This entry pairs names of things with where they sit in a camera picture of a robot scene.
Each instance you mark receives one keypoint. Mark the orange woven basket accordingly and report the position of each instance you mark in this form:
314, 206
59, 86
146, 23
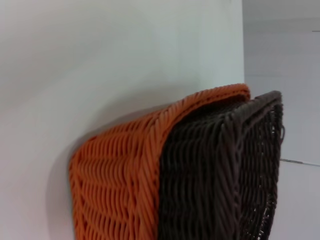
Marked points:
112, 180

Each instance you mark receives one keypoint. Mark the dark brown woven basket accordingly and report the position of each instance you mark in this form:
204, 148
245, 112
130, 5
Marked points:
200, 175

